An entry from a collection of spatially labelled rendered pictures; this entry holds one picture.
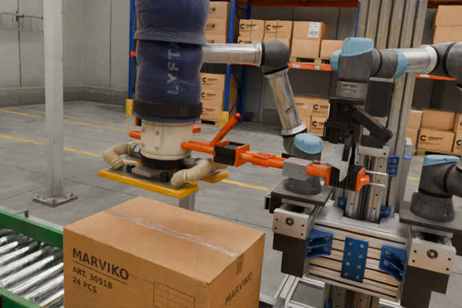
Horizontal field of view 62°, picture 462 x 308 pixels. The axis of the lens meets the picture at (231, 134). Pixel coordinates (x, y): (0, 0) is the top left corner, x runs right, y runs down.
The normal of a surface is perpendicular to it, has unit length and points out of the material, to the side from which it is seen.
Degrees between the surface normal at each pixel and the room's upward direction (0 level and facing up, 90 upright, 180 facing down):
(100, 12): 90
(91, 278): 90
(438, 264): 90
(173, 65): 105
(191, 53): 70
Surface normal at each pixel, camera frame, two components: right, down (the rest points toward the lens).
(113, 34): -0.39, 0.15
